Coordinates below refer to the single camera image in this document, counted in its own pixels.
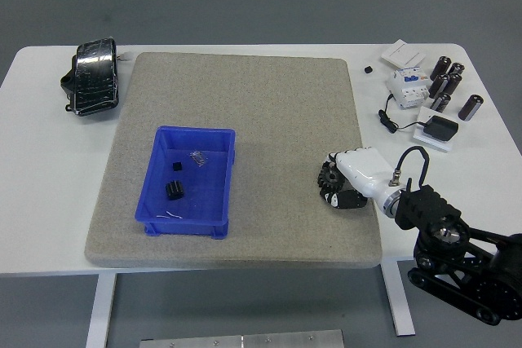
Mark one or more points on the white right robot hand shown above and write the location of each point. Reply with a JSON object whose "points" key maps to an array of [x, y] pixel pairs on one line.
{"points": [[363, 173]]}

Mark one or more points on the narrow black pinion gear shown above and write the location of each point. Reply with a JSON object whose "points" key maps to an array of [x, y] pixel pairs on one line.
{"points": [[174, 190]]}

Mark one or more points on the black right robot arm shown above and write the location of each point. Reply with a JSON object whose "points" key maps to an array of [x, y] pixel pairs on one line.
{"points": [[469, 258]]}

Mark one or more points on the blue plastic box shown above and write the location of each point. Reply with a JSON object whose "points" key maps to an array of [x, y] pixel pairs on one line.
{"points": [[183, 197]]}

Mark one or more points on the white flat plate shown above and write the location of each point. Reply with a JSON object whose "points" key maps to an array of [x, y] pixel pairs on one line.
{"points": [[424, 113]]}

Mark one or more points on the black power adapter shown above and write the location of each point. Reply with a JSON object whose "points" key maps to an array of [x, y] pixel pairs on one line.
{"points": [[439, 128]]}

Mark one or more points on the white circuit breaker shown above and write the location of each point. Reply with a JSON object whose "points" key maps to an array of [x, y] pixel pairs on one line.
{"points": [[408, 88]]}

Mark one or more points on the white table leg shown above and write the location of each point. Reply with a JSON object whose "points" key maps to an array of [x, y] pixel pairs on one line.
{"points": [[399, 299], [100, 307]]}

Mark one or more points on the grey-brown mat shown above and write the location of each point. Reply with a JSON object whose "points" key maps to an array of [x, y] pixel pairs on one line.
{"points": [[253, 91]]}

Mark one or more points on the clear bag of screws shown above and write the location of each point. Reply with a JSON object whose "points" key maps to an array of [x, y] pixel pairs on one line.
{"points": [[199, 158]]}

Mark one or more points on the black tape-wrapped pedal device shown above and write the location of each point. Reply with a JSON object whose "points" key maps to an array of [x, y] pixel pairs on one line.
{"points": [[95, 75]]}

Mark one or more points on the white switch plate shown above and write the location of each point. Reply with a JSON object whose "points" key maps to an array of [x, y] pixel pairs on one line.
{"points": [[402, 54]]}

